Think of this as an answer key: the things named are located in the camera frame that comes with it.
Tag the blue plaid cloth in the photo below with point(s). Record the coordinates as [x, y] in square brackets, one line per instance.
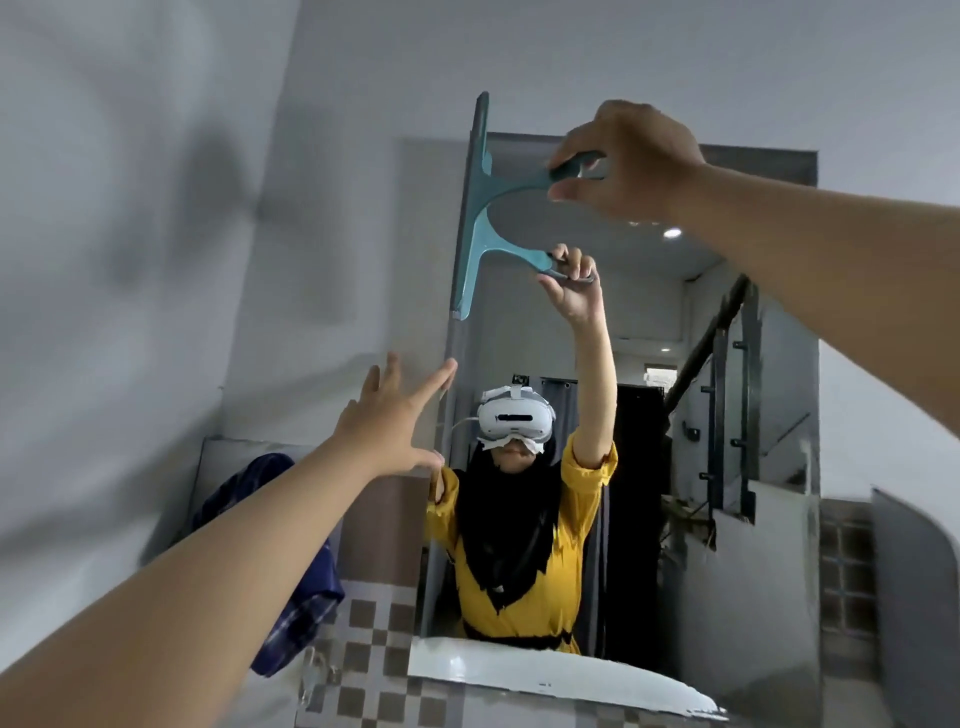
[304, 611]

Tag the grey door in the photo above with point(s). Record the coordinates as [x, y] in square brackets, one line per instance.
[919, 607]

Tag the person's left middle finger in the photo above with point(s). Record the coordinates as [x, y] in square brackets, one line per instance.
[393, 373]

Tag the person's left forearm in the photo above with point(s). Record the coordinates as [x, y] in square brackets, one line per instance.
[187, 592]

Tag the teal window squeegee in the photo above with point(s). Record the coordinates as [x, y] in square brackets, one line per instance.
[480, 202]

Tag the person's right forearm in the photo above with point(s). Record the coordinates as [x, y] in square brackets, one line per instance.
[825, 262]

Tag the person's left hand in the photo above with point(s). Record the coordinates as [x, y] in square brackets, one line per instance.
[386, 435]

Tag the person's right thumb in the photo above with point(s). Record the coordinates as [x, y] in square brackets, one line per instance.
[576, 190]

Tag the wall mirror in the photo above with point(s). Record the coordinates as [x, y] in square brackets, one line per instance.
[645, 330]

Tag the white wash basin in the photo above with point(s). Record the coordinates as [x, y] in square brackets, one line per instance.
[555, 675]

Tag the person's left thumb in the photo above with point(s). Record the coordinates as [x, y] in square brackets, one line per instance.
[427, 459]

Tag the person's left little finger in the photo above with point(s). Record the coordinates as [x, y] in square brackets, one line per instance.
[351, 414]

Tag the person's right hand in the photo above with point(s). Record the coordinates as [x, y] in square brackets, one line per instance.
[645, 165]

